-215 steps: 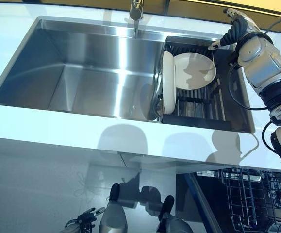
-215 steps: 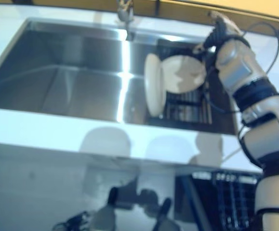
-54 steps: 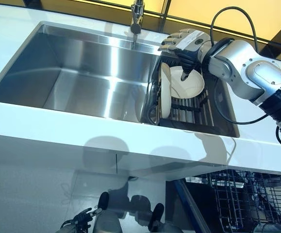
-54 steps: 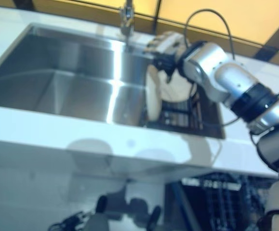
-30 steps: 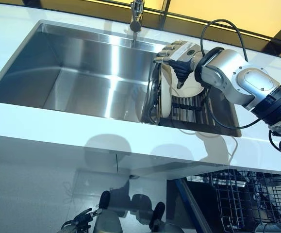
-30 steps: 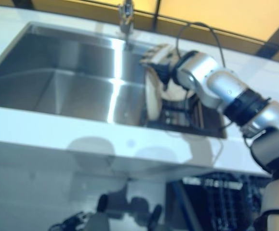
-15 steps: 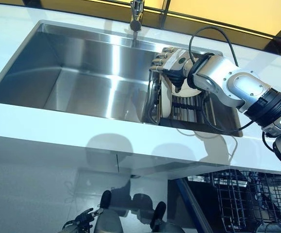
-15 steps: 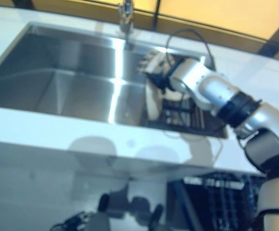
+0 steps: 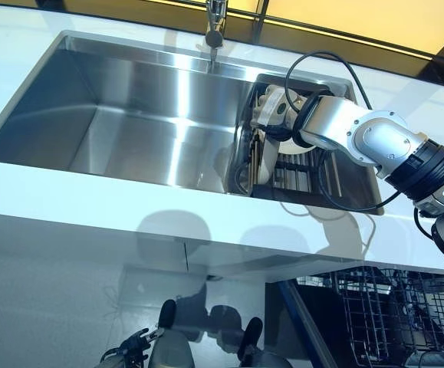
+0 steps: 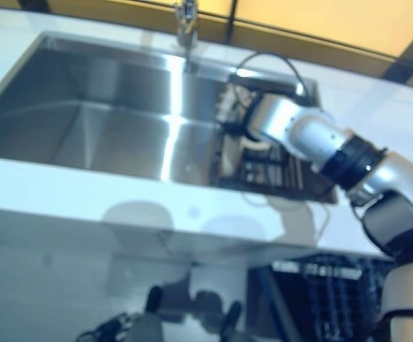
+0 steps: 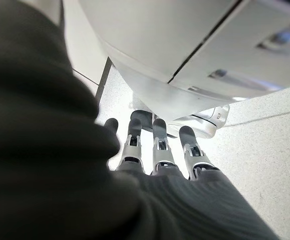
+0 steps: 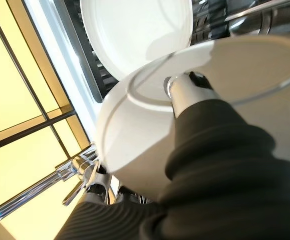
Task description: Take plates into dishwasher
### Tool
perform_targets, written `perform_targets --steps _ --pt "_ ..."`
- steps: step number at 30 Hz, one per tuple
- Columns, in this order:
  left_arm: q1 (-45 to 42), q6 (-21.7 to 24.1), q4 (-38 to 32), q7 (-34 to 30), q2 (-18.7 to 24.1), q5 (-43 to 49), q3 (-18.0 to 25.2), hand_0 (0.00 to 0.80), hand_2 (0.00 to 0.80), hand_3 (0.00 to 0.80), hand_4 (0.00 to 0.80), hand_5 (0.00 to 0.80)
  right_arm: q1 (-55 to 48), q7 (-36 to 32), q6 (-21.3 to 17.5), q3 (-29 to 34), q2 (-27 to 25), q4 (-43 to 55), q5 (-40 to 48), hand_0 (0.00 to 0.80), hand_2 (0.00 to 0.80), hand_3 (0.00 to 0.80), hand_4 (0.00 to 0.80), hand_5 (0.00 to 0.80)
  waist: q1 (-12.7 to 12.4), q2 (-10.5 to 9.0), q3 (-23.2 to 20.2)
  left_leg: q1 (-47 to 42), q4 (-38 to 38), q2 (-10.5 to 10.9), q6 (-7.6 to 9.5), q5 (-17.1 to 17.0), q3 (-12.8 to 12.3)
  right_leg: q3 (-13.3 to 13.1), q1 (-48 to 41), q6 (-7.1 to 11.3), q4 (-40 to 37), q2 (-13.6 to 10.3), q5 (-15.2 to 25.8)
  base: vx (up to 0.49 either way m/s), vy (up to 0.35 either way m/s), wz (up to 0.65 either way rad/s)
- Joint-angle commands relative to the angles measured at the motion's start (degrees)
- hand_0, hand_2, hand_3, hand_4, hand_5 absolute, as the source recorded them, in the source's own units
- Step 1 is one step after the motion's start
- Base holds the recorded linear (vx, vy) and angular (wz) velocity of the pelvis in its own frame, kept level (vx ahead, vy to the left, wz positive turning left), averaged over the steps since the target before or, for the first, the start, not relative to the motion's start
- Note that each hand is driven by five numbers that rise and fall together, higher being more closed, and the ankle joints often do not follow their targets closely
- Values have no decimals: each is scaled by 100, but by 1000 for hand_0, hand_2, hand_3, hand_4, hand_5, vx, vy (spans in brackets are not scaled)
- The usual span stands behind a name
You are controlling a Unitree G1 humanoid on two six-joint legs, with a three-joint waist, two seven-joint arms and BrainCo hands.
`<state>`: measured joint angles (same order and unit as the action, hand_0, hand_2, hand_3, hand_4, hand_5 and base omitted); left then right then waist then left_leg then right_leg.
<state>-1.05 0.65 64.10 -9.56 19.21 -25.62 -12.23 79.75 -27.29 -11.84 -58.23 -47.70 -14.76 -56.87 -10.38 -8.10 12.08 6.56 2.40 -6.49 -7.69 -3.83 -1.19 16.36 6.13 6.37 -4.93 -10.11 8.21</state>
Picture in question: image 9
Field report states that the robot right leg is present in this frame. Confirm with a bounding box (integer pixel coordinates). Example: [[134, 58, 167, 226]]
[[238, 347, 284, 368]]

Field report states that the cream round plate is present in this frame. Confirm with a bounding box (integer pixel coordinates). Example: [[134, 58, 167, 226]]
[[278, 138, 317, 156], [257, 132, 284, 185]]

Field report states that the black dish drying rack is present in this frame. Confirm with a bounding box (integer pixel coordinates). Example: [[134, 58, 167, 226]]
[[225, 72, 355, 208]]

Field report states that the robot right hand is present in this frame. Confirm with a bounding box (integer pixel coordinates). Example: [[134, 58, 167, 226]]
[[250, 84, 311, 133]]

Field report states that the white cabinet door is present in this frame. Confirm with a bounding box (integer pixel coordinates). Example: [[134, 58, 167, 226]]
[[0, 212, 189, 368], [185, 239, 360, 284]]

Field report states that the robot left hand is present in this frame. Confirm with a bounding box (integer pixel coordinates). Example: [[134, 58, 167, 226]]
[[100, 327, 165, 365]]

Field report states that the dishwasher wire rack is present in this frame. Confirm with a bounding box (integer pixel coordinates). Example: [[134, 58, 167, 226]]
[[298, 268, 444, 368]]

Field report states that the stainless steel sink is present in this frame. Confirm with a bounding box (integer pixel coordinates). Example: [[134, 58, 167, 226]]
[[0, 30, 383, 215]]

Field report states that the open dishwasher door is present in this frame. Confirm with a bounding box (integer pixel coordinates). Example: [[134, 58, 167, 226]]
[[265, 279, 345, 368]]

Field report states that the robot left leg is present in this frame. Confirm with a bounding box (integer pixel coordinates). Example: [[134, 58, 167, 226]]
[[150, 329, 194, 368]]

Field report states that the chrome kitchen faucet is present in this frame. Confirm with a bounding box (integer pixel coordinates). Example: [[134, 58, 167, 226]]
[[205, 0, 229, 64]]

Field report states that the black robot left foot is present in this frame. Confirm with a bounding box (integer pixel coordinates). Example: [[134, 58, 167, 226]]
[[158, 299, 177, 331]]

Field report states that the robot leg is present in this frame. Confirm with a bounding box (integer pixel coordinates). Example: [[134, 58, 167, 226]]
[[150, 329, 194, 368], [238, 347, 284, 368]]

